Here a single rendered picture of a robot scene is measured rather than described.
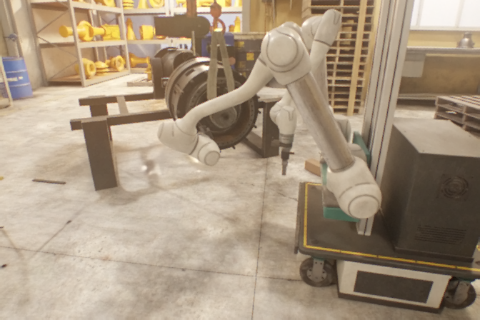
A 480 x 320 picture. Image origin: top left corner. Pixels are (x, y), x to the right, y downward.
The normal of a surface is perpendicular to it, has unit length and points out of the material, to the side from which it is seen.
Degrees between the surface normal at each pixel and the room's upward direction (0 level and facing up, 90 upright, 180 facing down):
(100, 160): 90
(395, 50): 90
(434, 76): 90
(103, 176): 90
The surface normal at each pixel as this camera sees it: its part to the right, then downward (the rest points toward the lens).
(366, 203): -0.07, 0.44
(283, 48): -0.18, 0.26
